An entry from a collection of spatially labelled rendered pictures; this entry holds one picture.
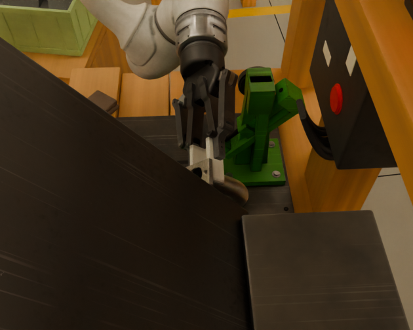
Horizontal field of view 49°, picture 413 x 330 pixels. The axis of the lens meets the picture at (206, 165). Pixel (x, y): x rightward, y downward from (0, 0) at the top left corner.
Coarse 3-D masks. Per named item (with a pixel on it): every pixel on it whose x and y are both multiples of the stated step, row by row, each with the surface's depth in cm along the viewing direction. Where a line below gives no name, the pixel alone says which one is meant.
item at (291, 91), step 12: (276, 84) 91; (288, 84) 89; (276, 96) 90; (288, 96) 87; (300, 96) 91; (276, 108) 91; (288, 108) 90; (240, 120) 97; (252, 120) 94; (276, 120) 93; (240, 132) 96; (252, 132) 96; (228, 144) 101; (240, 144) 99; (228, 156) 101
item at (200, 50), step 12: (192, 48) 73; (204, 48) 72; (216, 48) 73; (180, 60) 74; (192, 60) 72; (204, 60) 72; (216, 60) 72; (180, 72) 75; (192, 72) 74; (204, 72) 73; (216, 72) 71; (216, 84) 72
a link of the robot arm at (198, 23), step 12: (192, 12) 74; (204, 12) 74; (216, 12) 75; (180, 24) 75; (192, 24) 73; (204, 24) 73; (216, 24) 74; (180, 36) 75; (192, 36) 73; (204, 36) 73; (216, 36) 74; (180, 48) 75
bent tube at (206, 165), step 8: (208, 160) 65; (192, 168) 67; (200, 168) 67; (208, 168) 65; (200, 176) 69; (208, 176) 64; (224, 176) 69; (216, 184) 67; (224, 184) 68; (232, 184) 69; (240, 184) 71; (224, 192) 69; (232, 192) 70; (240, 192) 71; (240, 200) 73
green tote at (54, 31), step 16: (0, 16) 140; (16, 16) 139; (32, 16) 139; (48, 16) 138; (64, 16) 137; (80, 16) 144; (0, 32) 145; (16, 32) 144; (32, 32) 143; (48, 32) 143; (64, 32) 142; (80, 32) 146; (32, 48) 148; (48, 48) 148; (64, 48) 147; (80, 48) 147
